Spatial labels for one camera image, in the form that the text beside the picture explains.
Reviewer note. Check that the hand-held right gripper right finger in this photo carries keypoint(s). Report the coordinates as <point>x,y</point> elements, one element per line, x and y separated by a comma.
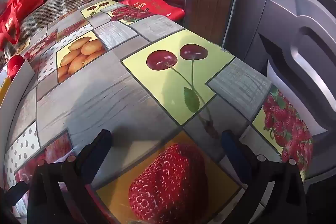
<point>236,155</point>

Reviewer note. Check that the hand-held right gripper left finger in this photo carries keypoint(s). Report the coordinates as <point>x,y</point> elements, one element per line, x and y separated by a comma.
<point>97,150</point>

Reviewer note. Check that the white cardboard box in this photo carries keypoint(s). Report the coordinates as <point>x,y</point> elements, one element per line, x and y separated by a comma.
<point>15,92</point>

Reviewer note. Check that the red apple plush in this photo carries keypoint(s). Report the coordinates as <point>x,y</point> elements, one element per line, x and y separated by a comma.
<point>14,65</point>

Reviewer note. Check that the plaid blanket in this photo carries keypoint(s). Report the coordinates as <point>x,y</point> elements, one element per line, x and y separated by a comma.
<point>65,3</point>

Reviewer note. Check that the red printed flat bag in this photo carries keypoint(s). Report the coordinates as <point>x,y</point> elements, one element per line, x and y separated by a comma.
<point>155,6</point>

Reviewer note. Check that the red tote bag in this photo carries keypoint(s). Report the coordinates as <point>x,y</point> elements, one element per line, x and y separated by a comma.
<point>15,11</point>

